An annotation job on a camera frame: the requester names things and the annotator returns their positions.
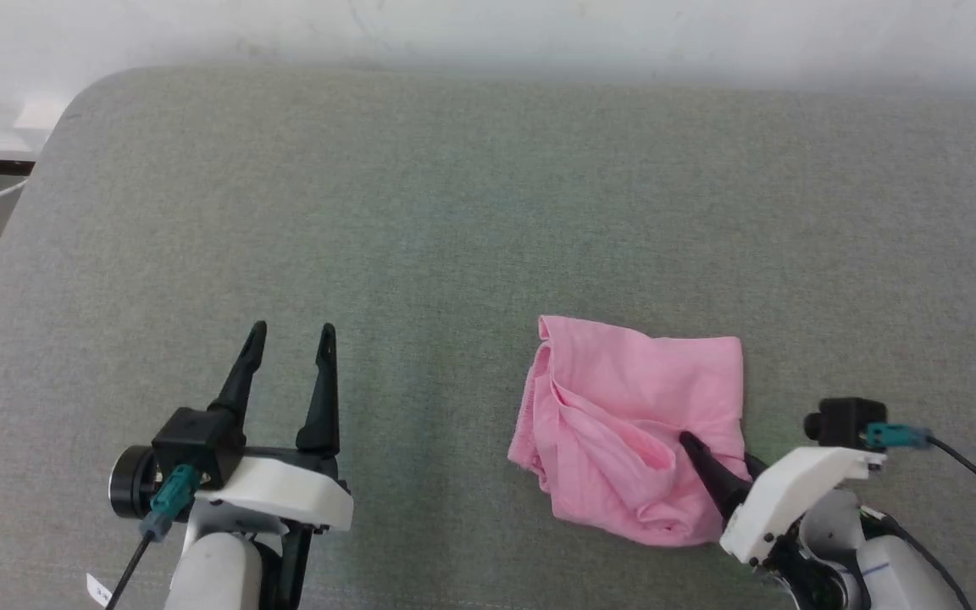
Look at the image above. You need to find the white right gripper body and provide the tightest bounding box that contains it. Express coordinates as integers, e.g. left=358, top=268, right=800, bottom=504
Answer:
left=719, top=446, right=889, bottom=567

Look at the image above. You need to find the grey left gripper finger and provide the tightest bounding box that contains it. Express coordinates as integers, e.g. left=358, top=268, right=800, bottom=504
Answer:
left=296, top=323, right=341, bottom=456
left=208, top=320, right=269, bottom=426

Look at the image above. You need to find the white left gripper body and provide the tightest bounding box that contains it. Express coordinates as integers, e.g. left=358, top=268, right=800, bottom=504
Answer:
left=198, top=447, right=356, bottom=535

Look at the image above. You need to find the pink cloth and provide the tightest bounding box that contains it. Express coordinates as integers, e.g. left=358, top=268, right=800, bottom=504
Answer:
left=507, top=314, right=751, bottom=548

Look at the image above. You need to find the grey fabric sofa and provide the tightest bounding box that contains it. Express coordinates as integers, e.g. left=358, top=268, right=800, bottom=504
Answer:
left=0, top=66, right=976, bottom=610

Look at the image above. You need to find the black left camera cable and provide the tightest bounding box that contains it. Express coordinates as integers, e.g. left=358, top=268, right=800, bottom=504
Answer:
left=86, top=463, right=202, bottom=610

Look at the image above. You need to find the black camera cable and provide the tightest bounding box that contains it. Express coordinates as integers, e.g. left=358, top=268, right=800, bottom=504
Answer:
left=86, top=463, right=202, bottom=610
left=864, top=422, right=976, bottom=546

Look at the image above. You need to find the black right camera cable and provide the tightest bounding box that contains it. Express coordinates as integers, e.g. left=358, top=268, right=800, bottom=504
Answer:
left=864, top=422, right=976, bottom=546

